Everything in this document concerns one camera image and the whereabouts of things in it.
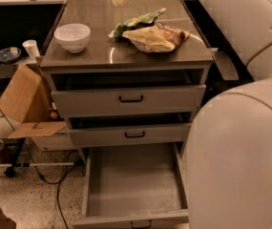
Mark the low grey side shelf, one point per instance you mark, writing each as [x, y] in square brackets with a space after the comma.
[8, 70]

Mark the grey metal drawer cabinet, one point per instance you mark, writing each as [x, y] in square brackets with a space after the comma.
[117, 64]

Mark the black white metal stand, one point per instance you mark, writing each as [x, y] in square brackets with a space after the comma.
[15, 150]

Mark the grey middle drawer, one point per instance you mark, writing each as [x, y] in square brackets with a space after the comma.
[130, 135]

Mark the open cardboard box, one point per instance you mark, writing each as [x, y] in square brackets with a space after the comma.
[28, 101]

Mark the green jalapeno chip bag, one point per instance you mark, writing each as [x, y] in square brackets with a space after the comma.
[144, 20]

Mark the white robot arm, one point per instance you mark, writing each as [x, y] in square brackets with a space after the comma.
[229, 146]

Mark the black office chair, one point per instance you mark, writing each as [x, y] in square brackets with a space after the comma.
[225, 73]

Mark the white paper cup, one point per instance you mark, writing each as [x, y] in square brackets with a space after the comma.
[31, 48]

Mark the blue patterned bowl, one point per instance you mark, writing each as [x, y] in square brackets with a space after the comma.
[10, 55]

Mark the white ceramic bowl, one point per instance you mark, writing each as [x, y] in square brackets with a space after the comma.
[73, 37]

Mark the grey drawer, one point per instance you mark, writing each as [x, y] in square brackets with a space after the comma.
[130, 135]
[133, 101]
[133, 187]

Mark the yellow brown chip bag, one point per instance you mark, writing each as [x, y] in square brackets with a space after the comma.
[157, 38]

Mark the grey top drawer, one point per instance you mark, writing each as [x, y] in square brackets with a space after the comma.
[133, 101]

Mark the white box under cardboard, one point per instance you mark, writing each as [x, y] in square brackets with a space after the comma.
[59, 141]

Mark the grey bottom drawer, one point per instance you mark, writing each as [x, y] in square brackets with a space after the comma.
[133, 187]

